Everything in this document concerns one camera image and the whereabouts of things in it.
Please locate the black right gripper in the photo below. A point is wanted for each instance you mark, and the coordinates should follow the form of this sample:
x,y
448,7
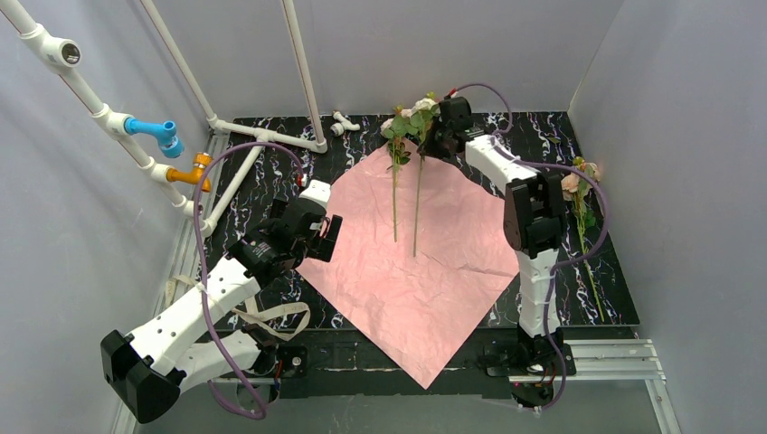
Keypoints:
x,y
435,142

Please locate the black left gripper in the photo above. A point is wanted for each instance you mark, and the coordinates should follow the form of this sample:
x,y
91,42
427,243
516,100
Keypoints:
x,y
320,233

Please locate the fake cream rose stem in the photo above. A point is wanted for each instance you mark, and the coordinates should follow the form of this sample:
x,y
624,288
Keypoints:
x,y
423,113

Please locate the fake white rose stem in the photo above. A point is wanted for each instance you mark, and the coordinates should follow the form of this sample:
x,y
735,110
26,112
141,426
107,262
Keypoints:
x,y
394,130

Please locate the pink wrapping paper sheet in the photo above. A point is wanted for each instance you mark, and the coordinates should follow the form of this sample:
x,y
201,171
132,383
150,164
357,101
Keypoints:
x,y
420,310

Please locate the fake pink rose stem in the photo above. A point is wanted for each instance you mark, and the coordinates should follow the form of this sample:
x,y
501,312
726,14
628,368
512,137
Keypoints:
x,y
576,191

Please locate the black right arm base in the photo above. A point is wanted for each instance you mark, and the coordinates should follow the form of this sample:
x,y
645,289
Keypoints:
x,y
534,363

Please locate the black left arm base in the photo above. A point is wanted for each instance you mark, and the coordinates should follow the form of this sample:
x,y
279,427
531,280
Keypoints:
x,y
278,359

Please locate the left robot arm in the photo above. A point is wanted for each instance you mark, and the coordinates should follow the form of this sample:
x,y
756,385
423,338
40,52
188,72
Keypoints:
x,y
150,367

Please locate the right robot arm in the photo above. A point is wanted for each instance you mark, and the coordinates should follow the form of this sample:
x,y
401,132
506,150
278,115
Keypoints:
x,y
533,220

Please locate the beige printed ribbon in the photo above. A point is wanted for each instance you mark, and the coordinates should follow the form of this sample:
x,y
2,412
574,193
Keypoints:
x,y
252,316

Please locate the small white pipe fitting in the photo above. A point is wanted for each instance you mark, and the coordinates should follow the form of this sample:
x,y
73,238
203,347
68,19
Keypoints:
x,y
342,125

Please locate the brass orange tap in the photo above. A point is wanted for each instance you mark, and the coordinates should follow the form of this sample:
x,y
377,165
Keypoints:
x,y
194,175

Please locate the blue plastic tap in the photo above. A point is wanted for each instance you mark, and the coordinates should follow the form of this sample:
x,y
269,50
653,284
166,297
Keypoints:
x,y
165,134

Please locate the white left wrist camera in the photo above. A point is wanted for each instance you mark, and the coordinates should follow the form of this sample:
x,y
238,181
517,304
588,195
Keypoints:
x,y
317,192

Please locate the aluminium rail frame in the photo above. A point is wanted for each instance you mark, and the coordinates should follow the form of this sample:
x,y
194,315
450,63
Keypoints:
x,y
610,360

